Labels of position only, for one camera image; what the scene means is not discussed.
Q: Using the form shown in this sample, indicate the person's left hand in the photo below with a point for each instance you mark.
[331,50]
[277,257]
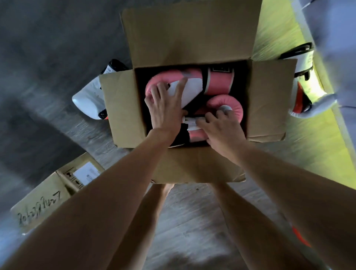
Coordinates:
[164,116]

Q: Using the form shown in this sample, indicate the person's right hand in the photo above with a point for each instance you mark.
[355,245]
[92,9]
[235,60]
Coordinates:
[225,135]

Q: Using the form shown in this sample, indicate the person's left little finger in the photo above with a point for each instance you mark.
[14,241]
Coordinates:
[148,102]

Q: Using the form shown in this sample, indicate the person's left middle finger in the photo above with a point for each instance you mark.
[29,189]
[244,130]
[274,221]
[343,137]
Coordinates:
[164,90]

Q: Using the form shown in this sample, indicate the person's left thumb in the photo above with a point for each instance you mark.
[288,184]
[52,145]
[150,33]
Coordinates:
[184,113]

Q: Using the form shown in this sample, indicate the person's right thumb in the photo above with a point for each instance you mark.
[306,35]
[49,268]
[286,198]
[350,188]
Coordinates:
[202,123]

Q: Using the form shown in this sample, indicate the person's right middle finger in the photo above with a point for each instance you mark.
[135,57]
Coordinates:
[221,113]

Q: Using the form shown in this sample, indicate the pink boxing glove black cuff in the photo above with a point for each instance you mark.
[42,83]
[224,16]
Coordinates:
[230,104]

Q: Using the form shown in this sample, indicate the pink boxing glove white palm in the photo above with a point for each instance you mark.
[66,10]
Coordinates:
[219,82]

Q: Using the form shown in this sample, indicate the person's right forearm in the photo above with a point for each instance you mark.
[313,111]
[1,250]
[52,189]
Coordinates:
[300,200]

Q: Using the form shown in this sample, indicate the person's left forearm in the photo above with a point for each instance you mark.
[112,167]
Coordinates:
[91,205]

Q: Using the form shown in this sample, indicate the white boxing glove black cuff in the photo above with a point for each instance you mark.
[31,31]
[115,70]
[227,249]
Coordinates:
[89,98]

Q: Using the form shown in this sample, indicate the large open cardboard box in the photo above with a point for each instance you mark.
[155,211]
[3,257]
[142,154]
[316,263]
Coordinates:
[189,33]

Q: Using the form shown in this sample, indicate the white and orange boxing glove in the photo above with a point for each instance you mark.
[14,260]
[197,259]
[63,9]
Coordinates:
[317,107]

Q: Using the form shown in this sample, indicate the black and white boxing glove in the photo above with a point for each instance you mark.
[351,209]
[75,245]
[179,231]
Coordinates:
[301,59]

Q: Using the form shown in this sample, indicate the person's right leg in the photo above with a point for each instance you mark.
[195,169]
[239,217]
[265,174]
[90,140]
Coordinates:
[250,231]

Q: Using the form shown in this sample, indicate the person's leg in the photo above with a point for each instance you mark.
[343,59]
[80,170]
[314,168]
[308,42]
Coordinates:
[141,228]
[250,231]

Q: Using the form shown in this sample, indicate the person's left leg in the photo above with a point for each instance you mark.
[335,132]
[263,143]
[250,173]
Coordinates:
[141,228]

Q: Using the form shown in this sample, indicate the small cardboard box with label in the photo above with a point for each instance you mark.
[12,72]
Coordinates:
[47,197]

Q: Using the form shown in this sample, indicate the orange object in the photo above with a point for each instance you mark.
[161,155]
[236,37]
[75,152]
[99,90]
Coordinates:
[301,237]

